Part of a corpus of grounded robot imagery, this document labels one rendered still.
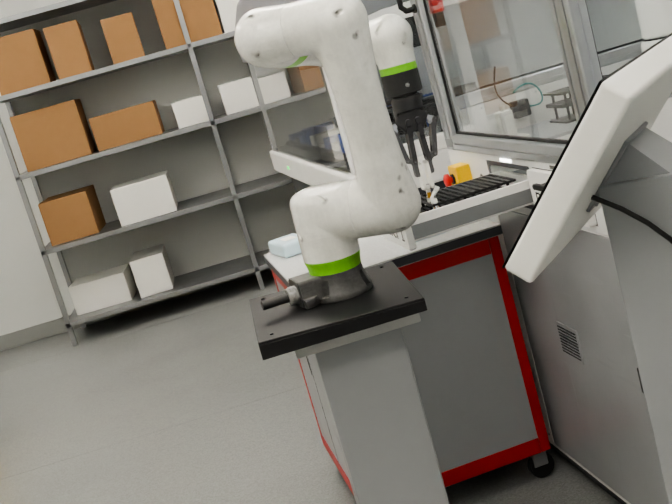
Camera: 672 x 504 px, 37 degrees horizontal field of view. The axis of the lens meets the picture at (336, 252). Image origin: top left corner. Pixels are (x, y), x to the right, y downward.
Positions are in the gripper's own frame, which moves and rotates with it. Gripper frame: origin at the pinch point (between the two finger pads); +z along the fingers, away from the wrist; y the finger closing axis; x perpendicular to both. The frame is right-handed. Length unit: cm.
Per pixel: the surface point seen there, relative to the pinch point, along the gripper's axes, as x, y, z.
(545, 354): -9, -23, 58
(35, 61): -388, 107, -72
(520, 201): 8.9, -19.3, 11.7
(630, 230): 98, -3, 2
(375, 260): -17.6, 14.2, 20.9
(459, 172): -33.4, -19.1, 7.2
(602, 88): 115, 5, -22
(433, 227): 8.9, 3.6, 11.4
